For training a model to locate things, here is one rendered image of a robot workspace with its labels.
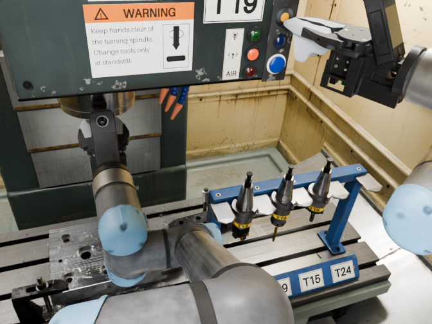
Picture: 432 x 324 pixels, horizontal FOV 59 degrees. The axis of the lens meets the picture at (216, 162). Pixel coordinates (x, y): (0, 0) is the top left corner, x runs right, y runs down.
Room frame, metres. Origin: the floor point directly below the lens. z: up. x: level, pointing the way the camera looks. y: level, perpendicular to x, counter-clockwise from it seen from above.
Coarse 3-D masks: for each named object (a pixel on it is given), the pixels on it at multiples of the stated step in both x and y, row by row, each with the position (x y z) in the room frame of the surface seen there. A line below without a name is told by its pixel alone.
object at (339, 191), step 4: (332, 180) 0.84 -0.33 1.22; (336, 180) 0.84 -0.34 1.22; (332, 184) 0.82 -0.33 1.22; (336, 184) 0.82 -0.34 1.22; (340, 184) 0.82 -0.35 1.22; (332, 188) 0.80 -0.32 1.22; (336, 188) 0.81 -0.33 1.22; (340, 188) 0.81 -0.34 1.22; (344, 188) 0.81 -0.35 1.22; (332, 192) 0.79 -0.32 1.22; (336, 192) 0.79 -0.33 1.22; (340, 192) 0.79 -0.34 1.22; (344, 192) 0.79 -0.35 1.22; (348, 192) 0.80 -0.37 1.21; (332, 196) 0.78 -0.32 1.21; (336, 196) 0.77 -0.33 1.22; (340, 196) 0.78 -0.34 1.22; (344, 196) 0.78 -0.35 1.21
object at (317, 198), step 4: (312, 184) 0.80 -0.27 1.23; (308, 192) 0.78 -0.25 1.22; (312, 192) 0.77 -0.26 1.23; (312, 196) 0.76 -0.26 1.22; (316, 196) 0.76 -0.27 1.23; (320, 196) 0.76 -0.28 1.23; (324, 196) 0.76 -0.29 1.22; (328, 196) 0.76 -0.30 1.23; (316, 200) 0.76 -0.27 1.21; (320, 200) 0.75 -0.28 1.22; (324, 200) 0.76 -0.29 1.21; (328, 200) 0.77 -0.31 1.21
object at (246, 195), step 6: (252, 186) 0.69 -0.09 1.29; (240, 192) 0.69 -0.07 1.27; (246, 192) 0.68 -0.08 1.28; (252, 192) 0.69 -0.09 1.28; (240, 198) 0.69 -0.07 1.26; (246, 198) 0.68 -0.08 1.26; (252, 198) 0.69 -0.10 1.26; (240, 204) 0.68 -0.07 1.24; (246, 204) 0.68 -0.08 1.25; (252, 204) 0.69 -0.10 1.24; (240, 210) 0.68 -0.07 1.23; (246, 210) 0.68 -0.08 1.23
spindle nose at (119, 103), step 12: (84, 96) 0.64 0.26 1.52; (96, 96) 0.64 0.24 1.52; (108, 96) 0.65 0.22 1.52; (120, 96) 0.67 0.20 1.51; (132, 96) 0.71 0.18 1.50; (60, 108) 0.67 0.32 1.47; (72, 108) 0.64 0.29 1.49; (84, 108) 0.64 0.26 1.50; (96, 108) 0.64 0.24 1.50; (108, 108) 0.65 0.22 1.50; (120, 108) 0.67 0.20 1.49
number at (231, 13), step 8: (232, 0) 0.61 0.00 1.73; (240, 0) 0.61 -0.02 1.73; (248, 0) 0.62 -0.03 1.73; (256, 0) 0.62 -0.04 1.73; (232, 8) 0.61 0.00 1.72; (240, 8) 0.61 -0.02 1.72; (248, 8) 0.62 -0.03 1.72; (256, 8) 0.62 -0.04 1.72; (232, 16) 0.61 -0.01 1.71; (240, 16) 0.61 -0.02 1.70; (248, 16) 0.62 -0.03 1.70; (256, 16) 0.62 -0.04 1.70
